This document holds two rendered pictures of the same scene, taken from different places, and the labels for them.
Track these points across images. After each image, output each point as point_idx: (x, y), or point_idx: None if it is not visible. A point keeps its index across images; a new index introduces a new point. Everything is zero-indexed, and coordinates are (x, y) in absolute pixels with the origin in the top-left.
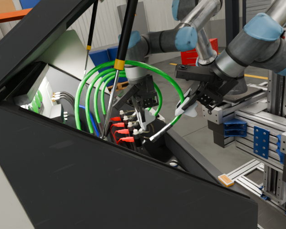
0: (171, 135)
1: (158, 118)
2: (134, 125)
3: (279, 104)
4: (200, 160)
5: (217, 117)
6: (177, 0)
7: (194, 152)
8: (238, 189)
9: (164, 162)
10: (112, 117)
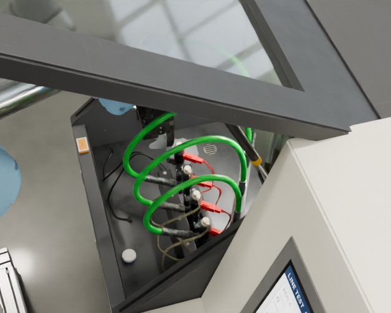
0: (115, 266)
1: (131, 301)
2: (180, 170)
3: None
4: (94, 186)
5: None
6: None
7: (96, 205)
8: (77, 134)
9: (144, 267)
10: None
